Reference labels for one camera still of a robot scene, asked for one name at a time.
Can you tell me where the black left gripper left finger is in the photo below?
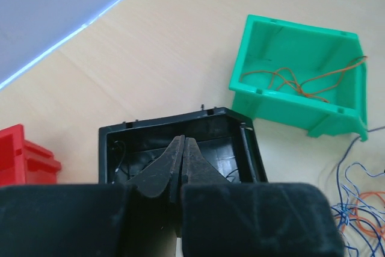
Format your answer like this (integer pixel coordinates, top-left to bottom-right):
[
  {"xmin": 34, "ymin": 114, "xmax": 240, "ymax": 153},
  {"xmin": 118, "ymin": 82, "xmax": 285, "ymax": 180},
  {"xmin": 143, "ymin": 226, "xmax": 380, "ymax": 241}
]
[{"xmin": 1, "ymin": 136, "xmax": 184, "ymax": 256}]

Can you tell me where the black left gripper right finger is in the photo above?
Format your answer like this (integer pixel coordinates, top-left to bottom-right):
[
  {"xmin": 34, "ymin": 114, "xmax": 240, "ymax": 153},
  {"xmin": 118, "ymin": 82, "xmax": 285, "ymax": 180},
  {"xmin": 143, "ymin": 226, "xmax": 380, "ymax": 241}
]
[{"xmin": 181, "ymin": 137, "xmax": 345, "ymax": 257}]

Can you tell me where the blue thin cable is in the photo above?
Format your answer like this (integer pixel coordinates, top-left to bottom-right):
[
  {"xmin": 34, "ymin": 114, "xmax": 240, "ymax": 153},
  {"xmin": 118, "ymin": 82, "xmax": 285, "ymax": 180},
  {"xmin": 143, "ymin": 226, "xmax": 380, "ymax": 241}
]
[{"xmin": 330, "ymin": 127, "xmax": 385, "ymax": 257}]

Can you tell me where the black plastic bin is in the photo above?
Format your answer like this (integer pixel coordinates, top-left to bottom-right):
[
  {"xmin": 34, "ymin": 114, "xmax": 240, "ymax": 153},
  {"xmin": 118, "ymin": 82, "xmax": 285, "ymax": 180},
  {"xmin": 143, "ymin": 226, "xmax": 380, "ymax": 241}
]
[{"xmin": 98, "ymin": 107, "xmax": 268, "ymax": 184}]

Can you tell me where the red plastic bin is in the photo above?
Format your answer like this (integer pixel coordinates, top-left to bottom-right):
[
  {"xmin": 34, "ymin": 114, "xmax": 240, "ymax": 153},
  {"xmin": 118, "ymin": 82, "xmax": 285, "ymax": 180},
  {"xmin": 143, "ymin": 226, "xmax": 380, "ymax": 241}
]
[{"xmin": 1, "ymin": 124, "xmax": 62, "ymax": 187}]

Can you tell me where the green plastic bin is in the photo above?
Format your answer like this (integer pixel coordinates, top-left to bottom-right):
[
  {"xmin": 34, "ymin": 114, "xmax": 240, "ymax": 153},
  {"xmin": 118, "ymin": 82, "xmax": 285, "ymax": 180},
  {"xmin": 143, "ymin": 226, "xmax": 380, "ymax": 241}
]
[{"xmin": 229, "ymin": 15, "xmax": 368, "ymax": 141}]

